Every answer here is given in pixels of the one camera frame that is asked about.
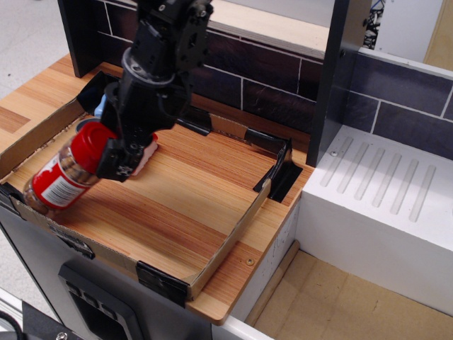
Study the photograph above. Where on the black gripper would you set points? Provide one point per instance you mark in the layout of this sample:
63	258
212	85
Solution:
138	105

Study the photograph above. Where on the red-capped spice bottle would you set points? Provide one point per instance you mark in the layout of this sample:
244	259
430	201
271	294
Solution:
70	173

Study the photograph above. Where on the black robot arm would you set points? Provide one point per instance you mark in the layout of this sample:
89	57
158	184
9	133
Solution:
171	34

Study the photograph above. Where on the cardboard fence with black tape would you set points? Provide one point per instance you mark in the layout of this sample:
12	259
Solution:
199	209

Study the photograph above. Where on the red and white toy sushi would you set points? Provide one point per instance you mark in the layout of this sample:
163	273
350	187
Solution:
148	152

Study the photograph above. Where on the grey and blue measuring spoon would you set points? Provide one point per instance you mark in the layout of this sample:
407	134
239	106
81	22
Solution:
96	117

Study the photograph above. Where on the black base bottom left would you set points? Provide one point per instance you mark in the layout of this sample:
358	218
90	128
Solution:
26	322

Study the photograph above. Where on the white drainboard sink unit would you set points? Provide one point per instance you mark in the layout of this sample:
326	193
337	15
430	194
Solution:
379	204

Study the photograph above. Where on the dark vertical post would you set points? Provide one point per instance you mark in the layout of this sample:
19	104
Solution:
345	38

